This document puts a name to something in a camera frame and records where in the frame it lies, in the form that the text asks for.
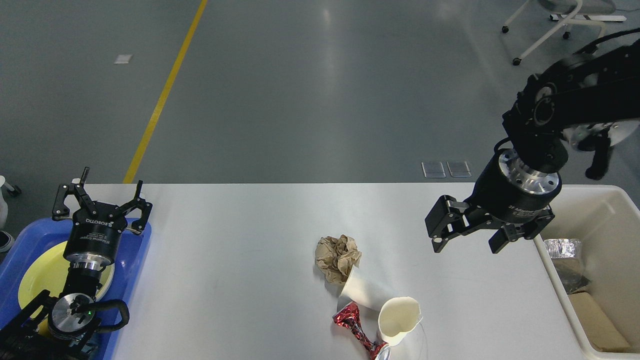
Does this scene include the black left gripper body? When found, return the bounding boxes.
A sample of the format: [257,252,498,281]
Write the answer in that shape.
[62,209,128,267]

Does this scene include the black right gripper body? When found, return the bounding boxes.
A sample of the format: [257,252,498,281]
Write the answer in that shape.
[465,148,562,226]

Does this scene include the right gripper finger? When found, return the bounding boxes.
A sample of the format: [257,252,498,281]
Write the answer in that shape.
[424,194,496,253]
[487,206,555,255]

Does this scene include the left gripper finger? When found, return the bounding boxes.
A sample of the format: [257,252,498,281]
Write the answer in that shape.
[51,167,96,222]
[117,180,153,236]

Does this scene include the yellow plastic plate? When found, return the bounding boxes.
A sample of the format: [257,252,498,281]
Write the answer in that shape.
[20,242,128,347]

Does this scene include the crushed white paper cup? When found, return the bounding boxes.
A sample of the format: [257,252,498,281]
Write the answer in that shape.
[377,296,423,347]

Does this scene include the brown paper bag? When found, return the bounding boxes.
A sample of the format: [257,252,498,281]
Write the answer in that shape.
[567,292,631,353]

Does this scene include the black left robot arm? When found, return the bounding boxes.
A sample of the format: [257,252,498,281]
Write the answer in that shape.
[1,167,153,360]

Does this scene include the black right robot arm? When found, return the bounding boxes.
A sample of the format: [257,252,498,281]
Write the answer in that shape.
[425,28,640,254]

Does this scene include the white plate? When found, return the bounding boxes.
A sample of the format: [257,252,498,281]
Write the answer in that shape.
[95,264,115,301]

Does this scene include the blue plastic tray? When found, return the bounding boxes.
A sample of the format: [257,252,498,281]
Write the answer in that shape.
[0,218,152,360]

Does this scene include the white table leg left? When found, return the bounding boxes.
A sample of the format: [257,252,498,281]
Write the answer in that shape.
[0,175,22,198]

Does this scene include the beige plastic bin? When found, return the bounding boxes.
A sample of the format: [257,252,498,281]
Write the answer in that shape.
[523,186,639,360]

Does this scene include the crumpled brown paper ball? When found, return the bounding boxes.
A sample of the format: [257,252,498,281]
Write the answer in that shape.
[314,234,362,285]

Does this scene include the red foil wrapper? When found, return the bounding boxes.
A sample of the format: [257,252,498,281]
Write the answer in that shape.
[332,301,391,360]

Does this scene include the white rolling chair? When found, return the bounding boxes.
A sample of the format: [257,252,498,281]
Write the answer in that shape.
[501,0,617,67]

